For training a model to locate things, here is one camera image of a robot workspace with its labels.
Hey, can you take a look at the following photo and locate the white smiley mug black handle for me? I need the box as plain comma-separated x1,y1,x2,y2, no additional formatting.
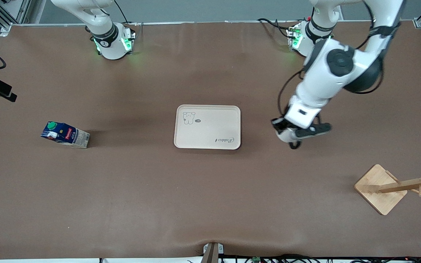
276,128,301,149

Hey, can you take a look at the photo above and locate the large table cover mat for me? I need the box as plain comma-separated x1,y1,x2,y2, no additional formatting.
0,21,421,260

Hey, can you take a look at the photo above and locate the cream rabbit print tray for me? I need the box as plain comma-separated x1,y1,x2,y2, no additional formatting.
174,105,241,150

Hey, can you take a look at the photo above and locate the wooden mug tree stand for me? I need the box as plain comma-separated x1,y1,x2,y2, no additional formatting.
354,160,421,216

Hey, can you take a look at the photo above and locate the black base cable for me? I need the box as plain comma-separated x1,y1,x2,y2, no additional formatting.
114,0,129,24
257,18,292,39

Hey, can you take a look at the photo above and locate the blue white milk carton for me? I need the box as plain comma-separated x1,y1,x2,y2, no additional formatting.
41,121,90,149

